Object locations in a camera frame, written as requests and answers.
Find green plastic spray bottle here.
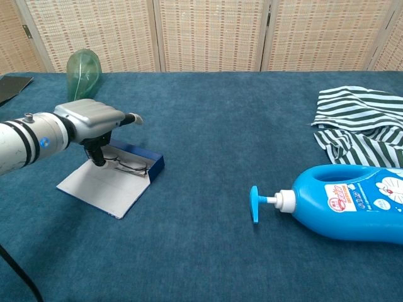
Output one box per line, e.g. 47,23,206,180
65,49,103,103

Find dark object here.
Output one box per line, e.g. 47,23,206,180
0,76,35,106

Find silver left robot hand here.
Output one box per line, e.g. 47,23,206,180
53,98,144,167

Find thin-framed eyeglasses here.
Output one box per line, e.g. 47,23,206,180
103,152,152,177

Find blue pump detergent bottle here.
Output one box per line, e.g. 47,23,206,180
250,164,403,245

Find green white striped cloth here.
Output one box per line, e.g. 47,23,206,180
310,87,403,167

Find black cable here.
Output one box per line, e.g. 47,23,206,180
0,243,43,302

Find blue and white box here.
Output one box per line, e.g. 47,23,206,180
56,139,165,220

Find blue velvet tablecloth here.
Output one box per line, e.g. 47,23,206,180
0,71,403,302

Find woven bamboo folding screen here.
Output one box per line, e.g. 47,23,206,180
0,0,403,74

